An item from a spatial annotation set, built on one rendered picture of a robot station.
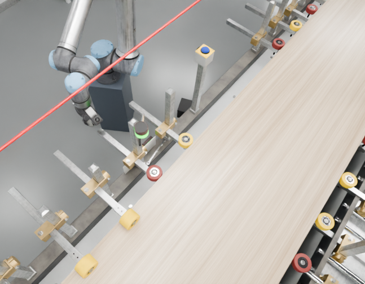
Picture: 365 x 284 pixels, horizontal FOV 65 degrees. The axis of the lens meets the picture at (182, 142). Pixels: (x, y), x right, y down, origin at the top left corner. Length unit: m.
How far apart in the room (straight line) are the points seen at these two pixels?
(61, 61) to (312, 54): 1.55
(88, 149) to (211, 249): 1.56
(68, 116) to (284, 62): 1.87
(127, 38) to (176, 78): 1.21
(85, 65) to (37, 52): 1.96
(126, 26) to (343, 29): 1.53
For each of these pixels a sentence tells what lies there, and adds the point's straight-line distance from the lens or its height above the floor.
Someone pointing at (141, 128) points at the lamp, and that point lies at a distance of 1.25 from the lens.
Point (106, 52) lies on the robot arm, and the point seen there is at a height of 0.87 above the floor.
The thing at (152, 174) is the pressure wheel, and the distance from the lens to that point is 1.44.
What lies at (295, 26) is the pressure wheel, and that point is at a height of 0.91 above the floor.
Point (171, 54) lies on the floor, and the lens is 3.19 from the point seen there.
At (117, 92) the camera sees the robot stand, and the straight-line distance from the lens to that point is 2.15.
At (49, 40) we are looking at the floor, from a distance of 3.51.
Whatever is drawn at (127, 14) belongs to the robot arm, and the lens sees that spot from 1.78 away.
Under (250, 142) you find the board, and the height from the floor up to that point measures 0.90.
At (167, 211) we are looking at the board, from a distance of 1.39.
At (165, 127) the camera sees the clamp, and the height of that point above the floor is 0.87.
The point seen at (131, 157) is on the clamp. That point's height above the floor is 0.87.
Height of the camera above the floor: 2.24
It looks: 61 degrees down
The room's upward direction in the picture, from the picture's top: 8 degrees clockwise
